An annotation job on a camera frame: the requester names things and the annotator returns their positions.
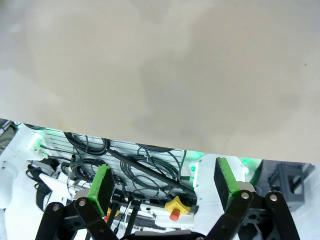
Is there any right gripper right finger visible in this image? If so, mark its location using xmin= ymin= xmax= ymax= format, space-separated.
xmin=207 ymin=156 xmax=301 ymax=240

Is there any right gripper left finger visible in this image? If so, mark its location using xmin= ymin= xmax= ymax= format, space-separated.
xmin=34 ymin=163 xmax=119 ymax=240

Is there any yellow red emergency stop button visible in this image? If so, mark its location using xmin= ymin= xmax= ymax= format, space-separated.
xmin=164 ymin=195 xmax=192 ymax=222

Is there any black cable coil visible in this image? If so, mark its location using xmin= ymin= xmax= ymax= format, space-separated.
xmin=63 ymin=131 xmax=111 ymax=158
xmin=61 ymin=156 xmax=101 ymax=181
xmin=119 ymin=146 xmax=181 ymax=199

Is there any bundle of black cables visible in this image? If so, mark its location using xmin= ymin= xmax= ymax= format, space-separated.
xmin=108 ymin=148 xmax=195 ymax=195

